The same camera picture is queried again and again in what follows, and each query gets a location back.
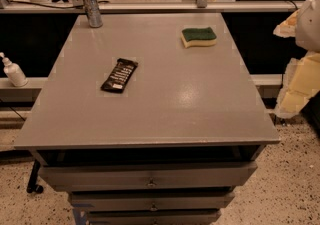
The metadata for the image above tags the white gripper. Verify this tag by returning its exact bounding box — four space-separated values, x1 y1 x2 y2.
273 0 320 119

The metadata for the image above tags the silver metal can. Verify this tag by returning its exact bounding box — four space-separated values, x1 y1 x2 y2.
83 0 103 28

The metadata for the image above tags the grey drawer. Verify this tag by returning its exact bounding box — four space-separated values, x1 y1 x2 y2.
39 162 257 192
69 191 234 212
87 209 221 225

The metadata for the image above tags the black rxbar chocolate wrapper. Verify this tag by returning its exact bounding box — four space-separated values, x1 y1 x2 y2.
100 58 138 93

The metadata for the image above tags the grey top drawer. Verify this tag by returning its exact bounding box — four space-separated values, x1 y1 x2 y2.
39 162 257 192

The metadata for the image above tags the grey middle drawer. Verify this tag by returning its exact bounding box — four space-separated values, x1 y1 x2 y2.
69 191 234 212

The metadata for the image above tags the white pump bottle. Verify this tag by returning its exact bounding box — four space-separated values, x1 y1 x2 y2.
0 52 28 87

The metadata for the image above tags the black caster leg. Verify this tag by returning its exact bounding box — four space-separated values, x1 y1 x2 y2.
26 160 43 194

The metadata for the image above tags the grey metal rail frame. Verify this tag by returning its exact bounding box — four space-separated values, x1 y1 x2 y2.
1 0 306 14

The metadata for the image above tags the grey bottom drawer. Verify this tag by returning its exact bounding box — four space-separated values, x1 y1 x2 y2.
87 209 221 225

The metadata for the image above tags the green and yellow sponge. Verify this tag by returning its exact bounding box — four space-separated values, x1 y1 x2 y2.
181 27 217 48

